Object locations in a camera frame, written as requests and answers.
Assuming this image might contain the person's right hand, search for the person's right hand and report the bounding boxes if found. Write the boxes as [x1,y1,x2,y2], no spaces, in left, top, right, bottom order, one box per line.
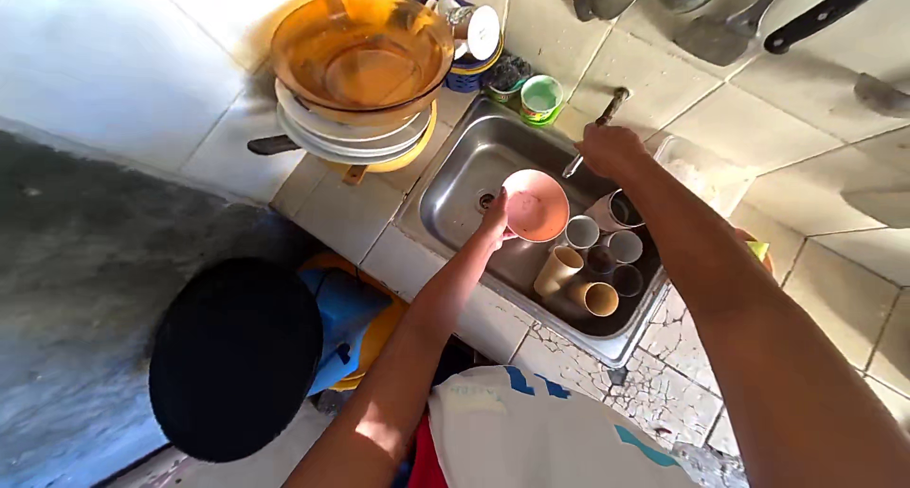
[575,123,649,183]

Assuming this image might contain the person's left hand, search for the person's left hand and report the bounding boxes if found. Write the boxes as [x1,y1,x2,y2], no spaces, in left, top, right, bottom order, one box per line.
[478,187,519,253]

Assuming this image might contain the pink bowl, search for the pink bowl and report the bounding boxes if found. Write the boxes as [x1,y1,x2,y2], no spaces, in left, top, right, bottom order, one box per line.
[501,169,571,244]

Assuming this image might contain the metal faucet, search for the metal faucet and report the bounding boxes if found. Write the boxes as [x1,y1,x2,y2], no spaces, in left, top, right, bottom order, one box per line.
[562,86,631,180]

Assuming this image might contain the person's left forearm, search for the person's left forearm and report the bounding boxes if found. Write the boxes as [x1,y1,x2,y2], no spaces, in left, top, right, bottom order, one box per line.
[282,226,497,488]

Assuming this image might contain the person's right forearm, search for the person's right forearm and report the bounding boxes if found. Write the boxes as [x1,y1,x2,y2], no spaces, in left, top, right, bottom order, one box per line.
[620,143,910,488]

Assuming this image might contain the stainless steel sink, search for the stainless steel sink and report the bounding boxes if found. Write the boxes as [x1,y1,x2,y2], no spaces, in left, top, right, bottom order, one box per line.
[394,94,673,370]

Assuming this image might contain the group of assorted cups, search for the group of assorted cups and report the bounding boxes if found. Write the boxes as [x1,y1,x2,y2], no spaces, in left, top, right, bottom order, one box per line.
[534,189,646,318]

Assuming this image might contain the green cup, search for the green cup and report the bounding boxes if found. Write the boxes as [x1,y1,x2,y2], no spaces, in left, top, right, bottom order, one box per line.
[519,74,564,127]

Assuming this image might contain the black steel wool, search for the black steel wool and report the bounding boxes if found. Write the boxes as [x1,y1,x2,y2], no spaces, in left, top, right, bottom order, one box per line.
[482,54,533,92]

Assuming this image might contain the clear plastic container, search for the clear plastic container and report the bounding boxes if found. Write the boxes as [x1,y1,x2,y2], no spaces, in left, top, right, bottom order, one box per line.
[653,135,757,219]

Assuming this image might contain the white tiled counter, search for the white tiled counter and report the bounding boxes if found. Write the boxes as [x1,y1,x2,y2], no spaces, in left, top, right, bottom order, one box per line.
[271,83,749,488]

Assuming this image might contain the blue plastic basket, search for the blue plastic basket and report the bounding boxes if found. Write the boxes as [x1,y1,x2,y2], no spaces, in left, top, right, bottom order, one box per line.
[412,0,505,94]

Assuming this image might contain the white mug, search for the white mug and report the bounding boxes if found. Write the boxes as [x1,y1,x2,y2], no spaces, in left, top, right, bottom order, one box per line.
[448,4,501,61]

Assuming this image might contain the grey metal spatula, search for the grey metal spatula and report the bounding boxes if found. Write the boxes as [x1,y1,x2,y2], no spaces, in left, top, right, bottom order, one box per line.
[673,0,801,67]

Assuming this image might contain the stack of white plates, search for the stack of white plates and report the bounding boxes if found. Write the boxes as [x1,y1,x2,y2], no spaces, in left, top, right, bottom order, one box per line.
[274,78,433,165]

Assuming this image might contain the blue plastic bag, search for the blue plastic bag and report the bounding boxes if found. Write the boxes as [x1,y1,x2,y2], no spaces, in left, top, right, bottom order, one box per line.
[297,266,394,397]

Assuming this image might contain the amber glass bowl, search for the amber glass bowl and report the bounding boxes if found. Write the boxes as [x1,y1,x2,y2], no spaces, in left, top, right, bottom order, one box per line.
[271,0,455,127]

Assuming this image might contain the person's body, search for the person's body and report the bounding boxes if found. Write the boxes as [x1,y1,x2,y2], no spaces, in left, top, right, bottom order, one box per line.
[391,364,705,488]

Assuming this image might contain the brown bowl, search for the brown bowl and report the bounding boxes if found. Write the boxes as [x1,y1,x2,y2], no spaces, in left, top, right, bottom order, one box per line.
[734,228,774,274]

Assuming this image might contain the black round seat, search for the black round seat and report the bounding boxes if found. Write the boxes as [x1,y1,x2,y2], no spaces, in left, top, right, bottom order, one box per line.
[148,257,324,464]

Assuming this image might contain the utensil with black riveted handle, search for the utensil with black riveted handle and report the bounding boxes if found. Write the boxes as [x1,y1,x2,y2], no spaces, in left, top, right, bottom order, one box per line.
[764,0,910,56]

